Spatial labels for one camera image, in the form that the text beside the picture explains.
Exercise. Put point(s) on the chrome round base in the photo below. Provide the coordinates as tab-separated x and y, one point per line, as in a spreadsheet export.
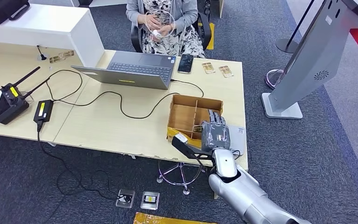
271	81

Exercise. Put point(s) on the wooden divided box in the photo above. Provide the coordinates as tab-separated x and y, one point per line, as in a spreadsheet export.
182	117

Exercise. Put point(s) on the white desk shelf riser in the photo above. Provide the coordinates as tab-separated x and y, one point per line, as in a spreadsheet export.
43	29

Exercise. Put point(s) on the grey laptop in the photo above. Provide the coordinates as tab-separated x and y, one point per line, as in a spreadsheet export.
139	67

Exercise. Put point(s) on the yellow taped cardboard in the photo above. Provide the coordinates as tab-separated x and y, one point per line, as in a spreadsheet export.
154	219

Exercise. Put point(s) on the small black desk antenna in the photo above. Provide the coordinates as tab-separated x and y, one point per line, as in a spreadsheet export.
42	57

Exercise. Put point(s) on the black smartphone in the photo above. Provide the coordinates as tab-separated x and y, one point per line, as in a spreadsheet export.
185	63

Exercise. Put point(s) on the person's right forearm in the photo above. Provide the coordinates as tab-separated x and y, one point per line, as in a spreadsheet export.
133	14

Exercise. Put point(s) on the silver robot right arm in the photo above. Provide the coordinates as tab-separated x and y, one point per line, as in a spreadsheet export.
244	191

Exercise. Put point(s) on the black office chair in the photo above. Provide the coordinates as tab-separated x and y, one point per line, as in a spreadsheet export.
205	31

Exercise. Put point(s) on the silver kiosk stand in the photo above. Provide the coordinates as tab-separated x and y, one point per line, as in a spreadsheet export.
315	52

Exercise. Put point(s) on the beige wooden desk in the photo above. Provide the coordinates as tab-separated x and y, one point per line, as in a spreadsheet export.
105	130

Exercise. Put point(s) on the beige furniture panel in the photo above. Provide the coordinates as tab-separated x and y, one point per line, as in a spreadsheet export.
221	6

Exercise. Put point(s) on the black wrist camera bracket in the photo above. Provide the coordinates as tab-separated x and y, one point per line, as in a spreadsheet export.
186	148

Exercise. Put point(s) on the gold patterned ID card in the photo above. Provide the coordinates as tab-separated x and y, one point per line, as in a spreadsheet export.
226	71

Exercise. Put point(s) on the black stanchion post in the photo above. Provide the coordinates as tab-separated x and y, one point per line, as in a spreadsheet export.
287	45

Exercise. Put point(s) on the person's right hand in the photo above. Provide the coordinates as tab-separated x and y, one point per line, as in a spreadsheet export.
149	21

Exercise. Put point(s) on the chrome stool base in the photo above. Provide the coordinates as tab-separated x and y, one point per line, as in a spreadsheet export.
178	183

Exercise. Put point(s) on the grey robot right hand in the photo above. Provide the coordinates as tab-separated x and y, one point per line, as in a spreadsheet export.
217	136

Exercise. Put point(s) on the black bag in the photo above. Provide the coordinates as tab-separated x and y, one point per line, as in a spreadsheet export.
0	11

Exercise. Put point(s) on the person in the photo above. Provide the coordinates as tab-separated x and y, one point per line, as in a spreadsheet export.
185	12

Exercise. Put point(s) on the person's left hand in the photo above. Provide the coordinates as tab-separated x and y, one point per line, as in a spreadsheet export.
166	31

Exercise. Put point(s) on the yellow strip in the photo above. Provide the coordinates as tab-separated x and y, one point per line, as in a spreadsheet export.
210	35

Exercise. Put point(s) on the black power adapter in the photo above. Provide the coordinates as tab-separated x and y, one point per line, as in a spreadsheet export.
43	111

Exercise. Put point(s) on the black remote controller with antennas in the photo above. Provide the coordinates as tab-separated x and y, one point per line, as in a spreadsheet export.
6	107

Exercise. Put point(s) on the silver floor socket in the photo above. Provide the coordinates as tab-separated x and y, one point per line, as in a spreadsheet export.
150	200
125	198

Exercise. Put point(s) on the person's left forearm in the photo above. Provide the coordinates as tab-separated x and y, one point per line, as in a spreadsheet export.
185	20

